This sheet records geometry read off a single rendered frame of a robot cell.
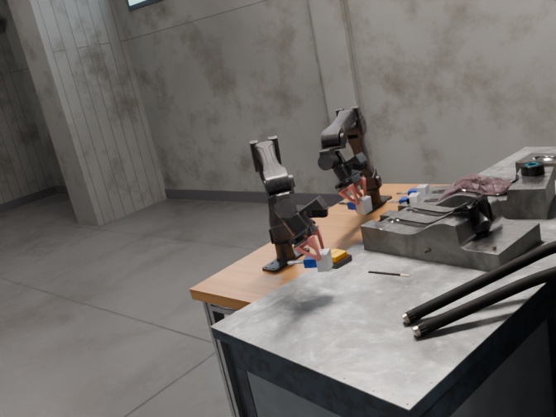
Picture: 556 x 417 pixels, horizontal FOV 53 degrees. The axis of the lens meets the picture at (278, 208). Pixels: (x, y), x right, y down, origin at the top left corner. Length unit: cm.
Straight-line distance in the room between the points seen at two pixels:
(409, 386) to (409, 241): 68
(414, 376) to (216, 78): 491
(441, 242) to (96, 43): 550
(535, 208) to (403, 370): 96
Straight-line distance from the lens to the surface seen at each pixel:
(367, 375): 133
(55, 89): 651
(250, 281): 193
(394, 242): 190
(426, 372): 132
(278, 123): 546
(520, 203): 210
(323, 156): 196
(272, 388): 162
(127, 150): 683
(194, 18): 603
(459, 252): 177
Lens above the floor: 154
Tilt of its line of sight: 16 degrees down
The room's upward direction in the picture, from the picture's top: 12 degrees counter-clockwise
